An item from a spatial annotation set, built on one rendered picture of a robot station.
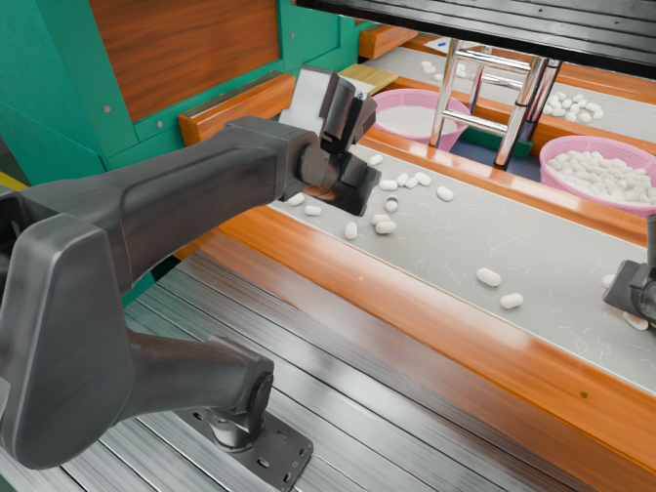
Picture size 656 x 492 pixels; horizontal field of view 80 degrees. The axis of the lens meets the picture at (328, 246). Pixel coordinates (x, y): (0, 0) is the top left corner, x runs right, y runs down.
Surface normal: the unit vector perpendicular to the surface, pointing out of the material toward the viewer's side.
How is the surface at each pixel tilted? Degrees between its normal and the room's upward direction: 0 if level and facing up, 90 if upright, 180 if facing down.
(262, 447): 0
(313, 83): 50
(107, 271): 90
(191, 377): 88
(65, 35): 90
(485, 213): 0
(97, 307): 90
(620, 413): 0
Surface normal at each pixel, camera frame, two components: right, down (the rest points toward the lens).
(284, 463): 0.01, -0.71
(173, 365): 0.92, 0.29
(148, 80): 0.82, 0.41
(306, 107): -0.34, 0.01
